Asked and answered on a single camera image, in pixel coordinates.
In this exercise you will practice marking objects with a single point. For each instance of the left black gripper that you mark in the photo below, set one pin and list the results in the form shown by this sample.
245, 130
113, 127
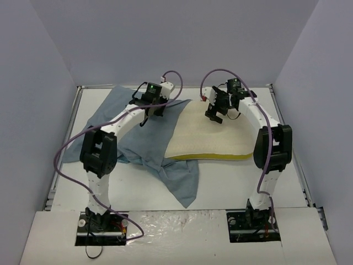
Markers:
155, 109

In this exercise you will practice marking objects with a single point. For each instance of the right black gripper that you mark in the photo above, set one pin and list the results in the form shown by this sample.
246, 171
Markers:
216, 106

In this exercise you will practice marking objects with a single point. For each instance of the white pillow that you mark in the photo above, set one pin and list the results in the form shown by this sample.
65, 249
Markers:
196, 137

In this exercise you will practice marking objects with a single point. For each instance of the striped pillowcase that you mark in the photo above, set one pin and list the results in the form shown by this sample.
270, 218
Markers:
147, 145

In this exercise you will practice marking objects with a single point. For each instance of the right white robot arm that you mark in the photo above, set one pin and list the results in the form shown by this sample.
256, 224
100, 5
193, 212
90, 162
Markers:
273, 141

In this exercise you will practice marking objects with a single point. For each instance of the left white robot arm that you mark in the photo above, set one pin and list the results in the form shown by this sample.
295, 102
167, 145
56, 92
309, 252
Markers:
99, 149

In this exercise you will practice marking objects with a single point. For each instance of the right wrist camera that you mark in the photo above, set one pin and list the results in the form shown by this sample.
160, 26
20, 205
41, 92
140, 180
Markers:
210, 94

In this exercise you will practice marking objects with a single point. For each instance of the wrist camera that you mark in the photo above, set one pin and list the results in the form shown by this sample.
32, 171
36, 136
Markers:
167, 89
210, 94

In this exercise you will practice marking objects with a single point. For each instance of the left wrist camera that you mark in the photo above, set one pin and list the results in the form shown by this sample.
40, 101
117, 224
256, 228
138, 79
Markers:
167, 89

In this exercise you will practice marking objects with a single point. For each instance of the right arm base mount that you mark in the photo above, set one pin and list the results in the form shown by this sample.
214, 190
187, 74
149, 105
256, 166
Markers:
240, 230

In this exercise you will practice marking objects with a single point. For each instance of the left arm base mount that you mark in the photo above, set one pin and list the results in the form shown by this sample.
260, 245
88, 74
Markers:
110, 233

